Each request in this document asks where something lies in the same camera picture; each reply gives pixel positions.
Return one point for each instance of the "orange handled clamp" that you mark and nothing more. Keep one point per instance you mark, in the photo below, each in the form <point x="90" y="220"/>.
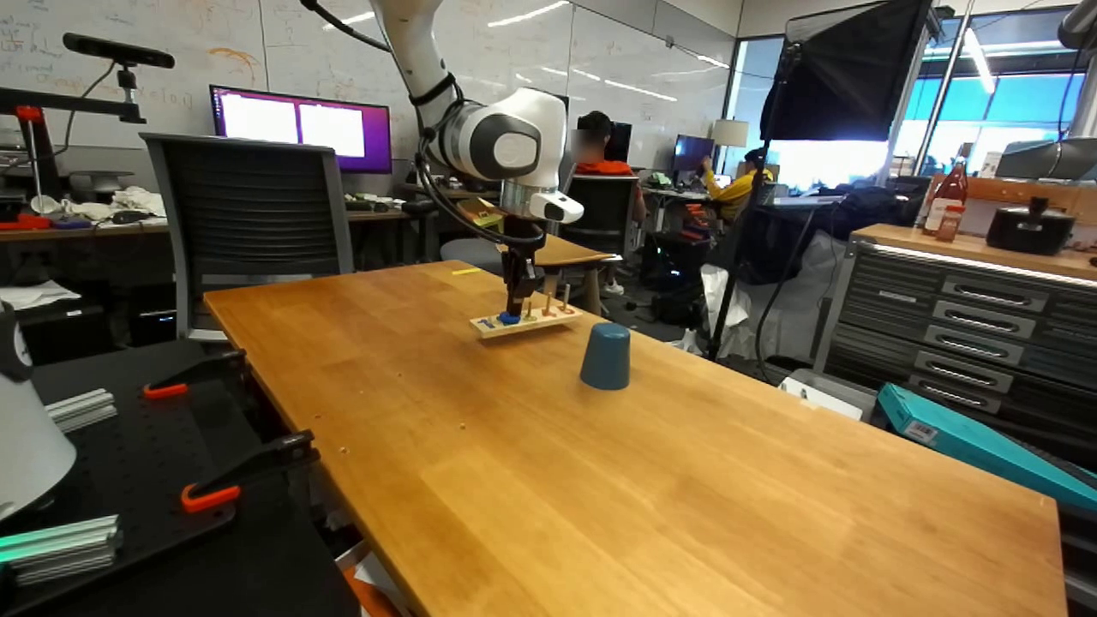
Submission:
<point x="226" y="485"/>
<point x="177" y="386"/>

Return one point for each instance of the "black camera on stand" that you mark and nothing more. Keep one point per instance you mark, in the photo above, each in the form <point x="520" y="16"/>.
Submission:
<point x="125" y="60"/>

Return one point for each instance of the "person in orange shirt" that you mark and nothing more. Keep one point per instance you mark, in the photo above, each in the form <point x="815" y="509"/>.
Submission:
<point x="592" y="143"/>

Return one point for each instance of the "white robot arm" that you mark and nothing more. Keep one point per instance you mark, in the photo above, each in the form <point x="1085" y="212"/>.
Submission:
<point x="514" y="143"/>

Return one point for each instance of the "black photography softbox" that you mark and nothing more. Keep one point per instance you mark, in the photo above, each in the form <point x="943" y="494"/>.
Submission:
<point x="844" y="69"/>

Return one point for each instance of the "teal case on floor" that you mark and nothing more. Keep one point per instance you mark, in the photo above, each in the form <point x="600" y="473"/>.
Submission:
<point x="985" y="448"/>

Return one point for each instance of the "wooden peg board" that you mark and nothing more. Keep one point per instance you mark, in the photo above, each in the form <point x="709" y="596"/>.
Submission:
<point x="550" y="314"/>

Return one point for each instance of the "grey mesh office chair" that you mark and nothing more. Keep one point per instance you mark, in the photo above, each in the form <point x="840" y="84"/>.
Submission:
<point x="245" y="210"/>

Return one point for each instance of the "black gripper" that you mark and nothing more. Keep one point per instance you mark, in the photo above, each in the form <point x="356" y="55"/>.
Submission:
<point x="522" y="240"/>

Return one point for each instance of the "grey drawer cabinet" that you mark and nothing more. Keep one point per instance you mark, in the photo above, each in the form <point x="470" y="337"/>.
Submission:
<point x="991" y="332"/>

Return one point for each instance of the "teal upside-down cup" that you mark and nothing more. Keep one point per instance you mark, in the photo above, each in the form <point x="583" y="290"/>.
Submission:
<point x="608" y="357"/>

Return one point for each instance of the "lit computer monitor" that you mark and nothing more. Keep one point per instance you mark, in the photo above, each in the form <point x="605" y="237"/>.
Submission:
<point x="357" y="130"/>

